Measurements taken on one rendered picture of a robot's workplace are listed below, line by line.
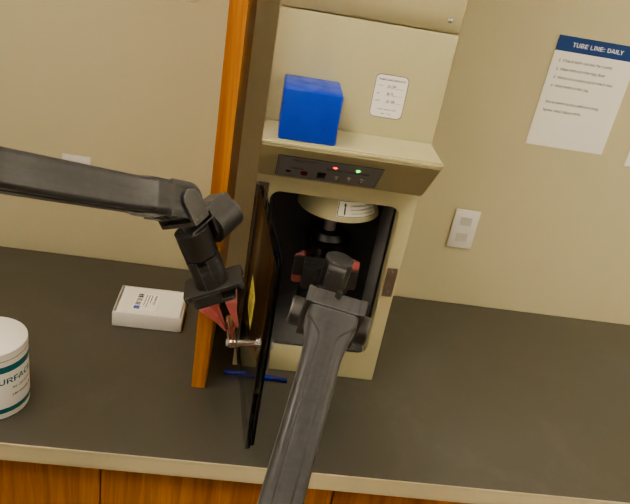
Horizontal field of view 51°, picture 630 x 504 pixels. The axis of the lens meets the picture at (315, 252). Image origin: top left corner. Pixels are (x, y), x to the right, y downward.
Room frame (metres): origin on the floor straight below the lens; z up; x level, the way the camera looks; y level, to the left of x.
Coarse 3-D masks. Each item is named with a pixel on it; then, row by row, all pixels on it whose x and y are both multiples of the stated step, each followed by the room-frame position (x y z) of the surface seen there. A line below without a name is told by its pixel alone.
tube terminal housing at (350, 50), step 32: (288, 32) 1.20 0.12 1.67; (320, 32) 1.21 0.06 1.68; (352, 32) 1.21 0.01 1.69; (384, 32) 1.22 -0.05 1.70; (416, 32) 1.23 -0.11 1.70; (288, 64) 1.20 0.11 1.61; (320, 64) 1.21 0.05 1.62; (352, 64) 1.22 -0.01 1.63; (384, 64) 1.22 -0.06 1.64; (416, 64) 1.23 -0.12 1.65; (448, 64) 1.24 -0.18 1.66; (352, 96) 1.22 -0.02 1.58; (416, 96) 1.23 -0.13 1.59; (352, 128) 1.22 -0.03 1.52; (384, 128) 1.23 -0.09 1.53; (416, 128) 1.23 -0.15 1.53; (320, 192) 1.21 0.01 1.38; (352, 192) 1.22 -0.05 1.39; (384, 192) 1.23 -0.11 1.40; (384, 320) 1.24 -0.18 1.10; (288, 352) 1.21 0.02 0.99; (352, 352) 1.23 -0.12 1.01
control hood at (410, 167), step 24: (264, 144) 1.09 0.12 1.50; (288, 144) 1.09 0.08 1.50; (312, 144) 1.10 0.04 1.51; (336, 144) 1.12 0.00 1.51; (360, 144) 1.15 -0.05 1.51; (384, 144) 1.18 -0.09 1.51; (408, 144) 1.20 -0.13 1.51; (264, 168) 1.16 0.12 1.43; (384, 168) 1.13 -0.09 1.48; (408, 168) 1.13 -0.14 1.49; (432, 168) 1.12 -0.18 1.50; (408, 192) 1.20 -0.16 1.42
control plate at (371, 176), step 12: (288, 156) 1.11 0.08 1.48; (276, 168) 1.15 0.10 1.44; (288, 168) 1.15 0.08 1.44; (300, 168) 1.15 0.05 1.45; (312, 168) 1.14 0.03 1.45; (324, 168) 1.14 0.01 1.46; (348, 168) 1.14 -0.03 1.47; (360, 168) 1.13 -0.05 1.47; (372, 168) 1.13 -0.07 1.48; (324, 180) 1.18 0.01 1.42; (336, 180) 1.18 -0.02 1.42; (372, 180) 1.17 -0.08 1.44
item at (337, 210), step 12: (300, 204) 1.28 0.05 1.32; (312, 204) 1.26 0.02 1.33; (324, 204) 1.25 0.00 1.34; (336, 204) 1.24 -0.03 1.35; (348, 204) 1.25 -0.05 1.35; (360, 204) 1.26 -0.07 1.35; (372, 204) 1.29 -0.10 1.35; (324, 216) 1.24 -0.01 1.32; (336, 216) 1.24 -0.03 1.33; (348, 216) 1.24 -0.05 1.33; (360, 216) 1.25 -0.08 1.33; (372, 216) 1.28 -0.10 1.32
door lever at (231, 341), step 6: (228, 318) 0.99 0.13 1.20; (228, 324) 0.97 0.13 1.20; (234, 324) 0.97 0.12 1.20; (228, 330) 0.95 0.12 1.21; (234, 330) 0.95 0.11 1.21; (228, 336) 0.93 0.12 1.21; (234, 336) 0.93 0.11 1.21; (228, 342) 0.91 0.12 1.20; (234, 342) 0.92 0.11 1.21; (240, 342) 0.92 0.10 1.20; (246, 342) 0.92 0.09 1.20; (252, 342) 0.93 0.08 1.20
